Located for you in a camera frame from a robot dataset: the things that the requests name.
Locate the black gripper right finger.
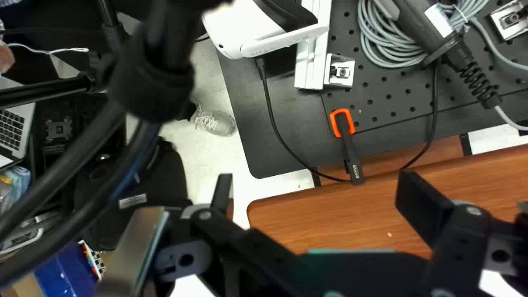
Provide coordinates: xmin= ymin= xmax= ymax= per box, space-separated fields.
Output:
xmin=394 ymin=169 xmax=528 ymax=273

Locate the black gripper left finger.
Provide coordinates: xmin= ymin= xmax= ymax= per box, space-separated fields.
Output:
xmin=187 ymin=172 xmax=310 ymax=278

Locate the black bag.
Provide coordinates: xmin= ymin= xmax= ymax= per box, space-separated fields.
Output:
xmin=75 ymin=137 xmax=191 ymax=251

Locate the clear plastic bottle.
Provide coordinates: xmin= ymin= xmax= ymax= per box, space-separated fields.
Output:
xmin=189 ymin=108 xmax=237 ymax=137

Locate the orange and black clamp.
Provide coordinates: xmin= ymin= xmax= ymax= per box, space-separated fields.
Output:
xmin=328 ymin=108 xmax=366 ymax=185

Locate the silver metal plate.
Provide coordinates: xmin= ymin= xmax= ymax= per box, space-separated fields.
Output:
xmin=97 ymin=205 xmax=171 ymax=297

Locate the black perforated breadboard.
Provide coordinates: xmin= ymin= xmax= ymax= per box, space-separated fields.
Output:
xmin=217 ymin=0 xmax=528 ymax=179

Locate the white plastic headset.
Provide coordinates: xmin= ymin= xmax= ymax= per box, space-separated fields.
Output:
xmin=199 ymin=0 xmax=329 ymax=62

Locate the blue box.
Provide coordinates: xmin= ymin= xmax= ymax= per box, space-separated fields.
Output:
xmin=31 ymin=240 xmax=107 ymax=297

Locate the black tripod rod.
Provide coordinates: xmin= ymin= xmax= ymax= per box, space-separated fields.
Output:
xmin=0 ymin=75 xmax=108 ymax=109

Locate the silver laptop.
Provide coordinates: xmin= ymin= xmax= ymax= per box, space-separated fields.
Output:
xmin=0 ymin=75 xmax=36 ymax=162

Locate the thin black cable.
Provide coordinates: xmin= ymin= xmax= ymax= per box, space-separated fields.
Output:
xmin=253 ymin=58 xmax=442 ymax=185

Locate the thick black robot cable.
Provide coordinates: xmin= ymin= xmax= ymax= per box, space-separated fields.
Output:
xmin=0 ymin=101 xmax=128 ymax=240
xmin=0 ymin=119 xmax=161 ymax=288

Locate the black velcro cable wrap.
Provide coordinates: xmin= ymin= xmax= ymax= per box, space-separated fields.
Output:
xmin=103 ymin=22 xmax=194 ymax=124

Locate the black ribbed cable connector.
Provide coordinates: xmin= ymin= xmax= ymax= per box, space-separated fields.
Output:
xmin=392 ymin=0 xmax=503 ymax=111

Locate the grey coiled cable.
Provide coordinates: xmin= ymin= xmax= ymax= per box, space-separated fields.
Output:
xmin=356 ymin=0 xmax=489 ymax=70

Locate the white aluminium bracket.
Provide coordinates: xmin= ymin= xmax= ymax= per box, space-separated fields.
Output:
xmin=293 ymin=0 xmax=333 ymax=93

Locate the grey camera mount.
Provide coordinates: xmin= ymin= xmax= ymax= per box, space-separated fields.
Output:
xmin=488 ymin=0 xmax=528 ymax=42

